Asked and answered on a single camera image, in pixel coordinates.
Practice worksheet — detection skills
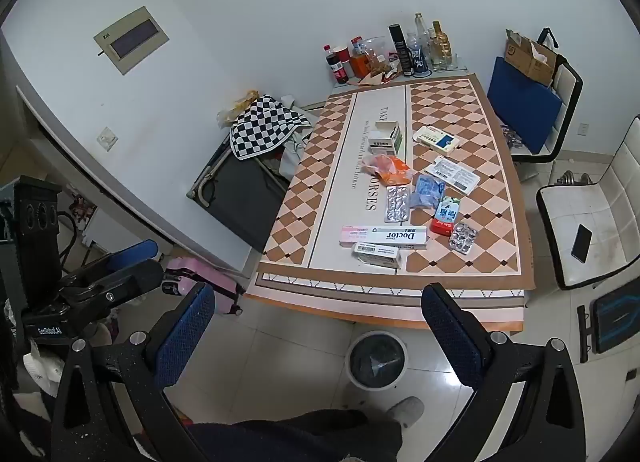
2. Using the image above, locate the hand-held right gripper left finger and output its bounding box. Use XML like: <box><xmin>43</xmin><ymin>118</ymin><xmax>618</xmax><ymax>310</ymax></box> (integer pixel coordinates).
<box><xmin>50</xmin><ymin>282</ymin><xmax>217</xmax><ymax>462</ymax></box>

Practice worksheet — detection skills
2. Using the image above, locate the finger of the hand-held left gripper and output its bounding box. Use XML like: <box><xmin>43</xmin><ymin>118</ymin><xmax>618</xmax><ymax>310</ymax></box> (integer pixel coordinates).
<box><xmin>59</xmin><ymin>259</ymin><xmax>164</xmax><ymax>310</ymax></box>
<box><xmin>75</xmin><ymin>240</ymin><xmax>159</xmax><ymax>279</ymax></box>

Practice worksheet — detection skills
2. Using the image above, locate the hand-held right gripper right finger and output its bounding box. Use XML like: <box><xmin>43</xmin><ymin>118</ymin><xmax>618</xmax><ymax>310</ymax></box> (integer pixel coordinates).
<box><xmin>421</xmin><ymin>283</ymin><xmax>588</xmax><ymax>462</ymax></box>

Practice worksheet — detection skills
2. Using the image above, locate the round trash bin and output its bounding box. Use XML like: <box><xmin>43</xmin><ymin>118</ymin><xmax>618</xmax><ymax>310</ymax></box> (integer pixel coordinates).
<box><xmin>346</xmin><ymin>331</ymin><xmax>407</xmax><ymax>390</ymax></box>

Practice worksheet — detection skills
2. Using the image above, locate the blue plastic bag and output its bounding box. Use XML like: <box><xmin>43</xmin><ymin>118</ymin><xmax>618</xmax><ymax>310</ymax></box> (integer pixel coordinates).
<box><xmin>409</xmin><ymin>173</ymin><xmax>447</xmax><ymax>210</ymax></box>

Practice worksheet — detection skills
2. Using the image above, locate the pink suitcase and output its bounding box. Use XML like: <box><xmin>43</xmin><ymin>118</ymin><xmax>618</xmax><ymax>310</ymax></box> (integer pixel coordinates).
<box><xmin>161</xmin><ymin>257</ymin><xmax>246</xmax><ymax>317</ymax></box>

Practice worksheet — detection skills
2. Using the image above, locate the small silver blister pack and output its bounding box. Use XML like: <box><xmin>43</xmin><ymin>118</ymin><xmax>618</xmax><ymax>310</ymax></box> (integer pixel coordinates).
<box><xmin>447</xmin><ymin>222</ymin><xmax>478</xmax><ymax>253</ymax></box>

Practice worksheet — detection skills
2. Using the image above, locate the small white medicine box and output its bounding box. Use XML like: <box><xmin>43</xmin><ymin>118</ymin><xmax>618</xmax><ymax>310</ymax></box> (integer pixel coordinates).
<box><xmin>352</xmin><ymin>242</ymin><xmax>403</xmax><ymax>270</ymax></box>

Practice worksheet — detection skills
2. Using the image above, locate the grey slipper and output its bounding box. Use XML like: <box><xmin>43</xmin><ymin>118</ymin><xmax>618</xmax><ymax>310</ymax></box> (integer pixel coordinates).
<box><xmin>385</xmin><ymin>396</ymin><xmax>426</xmax><ymax>430</ymax></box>

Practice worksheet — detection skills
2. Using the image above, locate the long pink and white box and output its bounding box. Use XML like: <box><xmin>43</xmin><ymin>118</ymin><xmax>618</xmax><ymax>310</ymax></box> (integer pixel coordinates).
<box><xmin>340</xmin><ymin>225</ymin><xmax>429</xmax><ymax>250</ymax></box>

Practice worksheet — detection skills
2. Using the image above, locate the small blue and red carton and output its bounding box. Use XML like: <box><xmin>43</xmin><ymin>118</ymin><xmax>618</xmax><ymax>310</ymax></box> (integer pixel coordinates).
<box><xmin>430</xmin><ymin>196</ymin><xmax>462</xmax><ymax>237</ymax></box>

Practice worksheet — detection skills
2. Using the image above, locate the checkered printed table mat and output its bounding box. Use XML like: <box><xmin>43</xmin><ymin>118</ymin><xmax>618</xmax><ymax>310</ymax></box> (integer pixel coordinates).
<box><xmin>245</xmin><ymin>74</ymin><xmax>537</xmax><ymax>333</ymax></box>

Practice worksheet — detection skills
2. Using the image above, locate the folded black table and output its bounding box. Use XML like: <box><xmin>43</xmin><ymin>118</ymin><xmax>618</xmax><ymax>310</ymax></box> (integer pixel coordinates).
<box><xmin>187</xmin><ymin>134</ymin><xmax>293</xmax><ymax>255</ymax></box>

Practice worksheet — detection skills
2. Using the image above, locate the large silver blister pack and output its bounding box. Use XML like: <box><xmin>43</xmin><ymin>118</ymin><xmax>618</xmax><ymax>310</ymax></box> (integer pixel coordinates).
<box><xmin>383</xmin><ymin>185</ymin><xmax>412</xmax><ymax>223</ymax></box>

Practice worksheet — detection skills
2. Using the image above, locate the white flat printed packet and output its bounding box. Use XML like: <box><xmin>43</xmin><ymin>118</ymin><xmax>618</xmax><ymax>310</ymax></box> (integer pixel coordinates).
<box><xmin>424</xmin><ymin>155</ymin><xmax>481</xmax><ymax>195</ymax></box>

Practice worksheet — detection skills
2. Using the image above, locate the black smartphone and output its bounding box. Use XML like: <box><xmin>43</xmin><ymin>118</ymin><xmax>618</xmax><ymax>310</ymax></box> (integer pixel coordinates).
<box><xmin>571</xmin><ymin>223</ymin><xmax>593</xmax><ymax>263</ymax></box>

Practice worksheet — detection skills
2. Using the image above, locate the orange plastic bag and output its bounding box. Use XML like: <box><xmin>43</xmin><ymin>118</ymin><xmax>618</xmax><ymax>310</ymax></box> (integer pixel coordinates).
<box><xmin>361</xmin><ymin>153</ymin><xmax>415</xmax><ymax>187</ymax></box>

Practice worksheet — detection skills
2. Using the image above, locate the black cushion with blue lines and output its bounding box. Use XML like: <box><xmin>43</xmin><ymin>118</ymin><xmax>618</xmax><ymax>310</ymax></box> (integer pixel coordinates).
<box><xmin>577</xmin><ymin>287</ymin><xmax>640</xmax><ymax>363</ymax></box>

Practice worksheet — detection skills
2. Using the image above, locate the light grey cloth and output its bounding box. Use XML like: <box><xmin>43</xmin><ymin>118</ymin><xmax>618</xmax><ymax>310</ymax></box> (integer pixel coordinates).
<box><xmin>277</xmin><ymin>96</ymin><xmax>321</xmax><ymax>183</ymax></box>

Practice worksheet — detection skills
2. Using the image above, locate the white box with blue panel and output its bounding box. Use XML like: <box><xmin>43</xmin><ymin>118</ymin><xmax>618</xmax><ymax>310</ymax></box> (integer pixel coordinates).
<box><xmin>413</xmin><ymin>125</ymin><xmax>461</xmax><ymax>151</ymax></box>

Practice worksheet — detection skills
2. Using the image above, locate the black and white checkered cloth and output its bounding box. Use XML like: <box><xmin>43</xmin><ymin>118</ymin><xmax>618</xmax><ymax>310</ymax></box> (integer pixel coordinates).
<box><xmin>230</xmin><ymin>96</ymin><xmax>313</xmax><ymax>161</ymax></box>

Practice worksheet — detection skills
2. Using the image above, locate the yellowish plastic bag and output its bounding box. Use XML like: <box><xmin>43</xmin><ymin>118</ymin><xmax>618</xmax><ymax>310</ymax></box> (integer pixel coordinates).
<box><xmin>216</xmin><ymin>90</ymin><xmax>262</xmax><ymax>127</ymax></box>

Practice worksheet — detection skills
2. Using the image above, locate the green and white medicine box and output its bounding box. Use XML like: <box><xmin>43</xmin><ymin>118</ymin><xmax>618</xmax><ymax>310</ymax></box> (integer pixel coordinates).
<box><xmin>368</xmin><ymin>122</ymin><xmax>406</xmax><ymax>155</ymax></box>

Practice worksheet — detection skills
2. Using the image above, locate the brown paper wrapper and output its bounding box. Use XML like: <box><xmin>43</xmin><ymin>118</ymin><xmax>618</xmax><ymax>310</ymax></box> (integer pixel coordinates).
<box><xmin>357</xmin><ymin>66</ymin><xmax>403</xmax><ymax>86</ymax></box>

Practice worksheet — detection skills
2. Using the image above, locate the blue label water bottle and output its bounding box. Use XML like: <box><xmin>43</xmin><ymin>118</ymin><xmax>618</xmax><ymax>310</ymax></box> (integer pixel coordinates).
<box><xmin>405</xmin><ymin>32</ymin><xmax>431</xmax><ymax>78</ymax></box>

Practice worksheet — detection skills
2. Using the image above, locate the orange drink bottle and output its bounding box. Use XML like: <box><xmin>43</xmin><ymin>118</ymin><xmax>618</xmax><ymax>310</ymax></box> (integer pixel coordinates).
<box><xmin>349</xmin><ymin>36</ymin><xmax>371</xmax><ymax>78</ymax></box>

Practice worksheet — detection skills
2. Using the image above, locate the cardboard box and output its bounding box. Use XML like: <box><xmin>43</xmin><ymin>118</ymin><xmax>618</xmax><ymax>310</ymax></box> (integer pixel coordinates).
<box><xmin>504</xmin><ymin>29</ymin><xmax>558</xmax><ymax>87</ymax></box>

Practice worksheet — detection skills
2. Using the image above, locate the gold glass bottle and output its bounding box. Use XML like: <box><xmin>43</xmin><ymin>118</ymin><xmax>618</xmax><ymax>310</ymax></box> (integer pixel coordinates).
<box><xmin>430</xmin><ymin>20</ymin><xmax>453</xmax><ymax>70</ymax></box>

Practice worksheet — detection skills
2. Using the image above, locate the clear plastic jar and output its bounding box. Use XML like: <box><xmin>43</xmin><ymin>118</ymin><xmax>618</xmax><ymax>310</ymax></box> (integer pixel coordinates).
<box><xmin>362</xmin><ymin>35</ymin><xmax>396</xmax><ymax>75</ymax></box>

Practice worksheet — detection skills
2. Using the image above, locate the black spray can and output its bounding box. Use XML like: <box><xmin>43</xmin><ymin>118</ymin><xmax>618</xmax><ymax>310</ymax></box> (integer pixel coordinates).
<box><xmin>388</xmin><ymin>24</ymin><xmax>414</xmax><ymax>76</ymax></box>

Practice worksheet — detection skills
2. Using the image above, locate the wall electrical panel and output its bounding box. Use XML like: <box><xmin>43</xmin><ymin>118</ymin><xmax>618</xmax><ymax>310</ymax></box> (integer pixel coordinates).
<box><xmin>93</xmin><ymin>6</ymin><xmax>170</xmax><ymax>75</ymax></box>

